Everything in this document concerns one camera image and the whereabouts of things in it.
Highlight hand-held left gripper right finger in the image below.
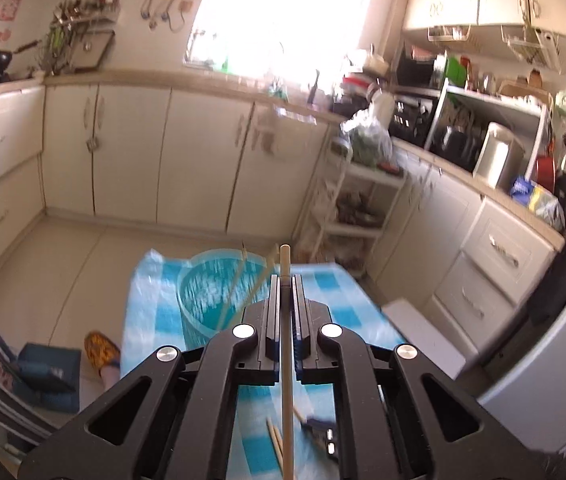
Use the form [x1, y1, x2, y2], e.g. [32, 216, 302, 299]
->
[290, 275, 546, 480]

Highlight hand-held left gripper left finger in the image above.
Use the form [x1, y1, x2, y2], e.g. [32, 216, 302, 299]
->
[17, 275, 284, 480]

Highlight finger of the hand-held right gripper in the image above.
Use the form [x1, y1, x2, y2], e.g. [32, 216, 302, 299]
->
[302, 415, 339, 457]

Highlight row of wooden chopsticks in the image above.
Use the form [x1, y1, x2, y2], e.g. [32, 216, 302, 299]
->
[266, 417, 286, 472]

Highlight teal perforated plastic basket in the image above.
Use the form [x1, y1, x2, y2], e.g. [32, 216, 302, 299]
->
[177, 247, 284, 348]

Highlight blue white checkered tablecloth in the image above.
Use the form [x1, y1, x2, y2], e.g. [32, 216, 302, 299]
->
[123, 249, 405, 480]

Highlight white shelf cart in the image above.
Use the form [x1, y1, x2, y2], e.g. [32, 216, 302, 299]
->
[294, 142, 408, 277]

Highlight white stool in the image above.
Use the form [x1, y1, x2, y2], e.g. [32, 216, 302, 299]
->
[379, 298, 467, 379]

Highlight cream lower cabinet doors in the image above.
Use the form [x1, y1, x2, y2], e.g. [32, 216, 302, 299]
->
[43, 81, 333, 240]

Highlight orange patterned slipper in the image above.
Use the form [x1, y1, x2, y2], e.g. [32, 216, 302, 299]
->
[84, 330, 122, 372]

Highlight cream cabinet with drawers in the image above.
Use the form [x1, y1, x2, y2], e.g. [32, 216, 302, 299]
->
[367, 142, 566, 343]

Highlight green vegetable bag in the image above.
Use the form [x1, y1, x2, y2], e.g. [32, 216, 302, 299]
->
[339, 109, 395, 169]

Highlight black microwave oven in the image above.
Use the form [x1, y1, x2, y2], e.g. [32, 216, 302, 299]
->
[388, 87, 444, 150]

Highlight blue box on floor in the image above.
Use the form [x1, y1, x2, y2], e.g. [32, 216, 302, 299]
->
[16, 341, 83, 414]

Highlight blue snack packet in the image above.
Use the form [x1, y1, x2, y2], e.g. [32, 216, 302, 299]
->
[509, 176, 565, 232]

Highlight red pot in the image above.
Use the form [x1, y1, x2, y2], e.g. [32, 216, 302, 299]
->
[535, 155, 557, 194]

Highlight white counter rack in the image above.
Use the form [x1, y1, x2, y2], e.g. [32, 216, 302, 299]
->
[423, 79, 554, 192]

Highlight bright kitchen window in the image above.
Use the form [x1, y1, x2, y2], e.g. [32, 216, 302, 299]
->
[183, 0, 380, 77]

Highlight dark framed tray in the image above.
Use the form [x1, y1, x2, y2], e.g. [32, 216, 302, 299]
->
[73, 29, 117, 73]

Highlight wall utensil rack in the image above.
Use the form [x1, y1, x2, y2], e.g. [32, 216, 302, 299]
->
[38, 0, 122, 77]

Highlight hanging wire rack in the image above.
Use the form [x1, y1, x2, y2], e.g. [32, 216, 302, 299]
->
[500, 24, 562, 69]

